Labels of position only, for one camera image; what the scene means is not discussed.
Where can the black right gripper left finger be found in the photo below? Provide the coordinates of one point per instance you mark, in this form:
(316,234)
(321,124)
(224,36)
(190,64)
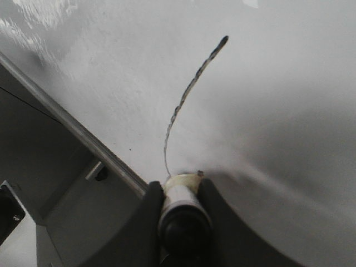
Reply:
(137,243)

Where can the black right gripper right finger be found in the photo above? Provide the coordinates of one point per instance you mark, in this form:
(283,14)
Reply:
(233,243)

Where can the white black whiteboard marker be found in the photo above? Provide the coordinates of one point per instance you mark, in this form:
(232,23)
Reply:
(184,226)

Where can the grey aluminium whiteboard tray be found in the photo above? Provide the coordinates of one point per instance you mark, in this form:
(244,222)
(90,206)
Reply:
(101,151)

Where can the white whiteboard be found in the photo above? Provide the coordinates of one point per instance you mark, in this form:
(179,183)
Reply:
(259,95)

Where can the grey metal frame bracket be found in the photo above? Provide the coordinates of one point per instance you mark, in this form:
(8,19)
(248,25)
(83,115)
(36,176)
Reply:
(96,172)

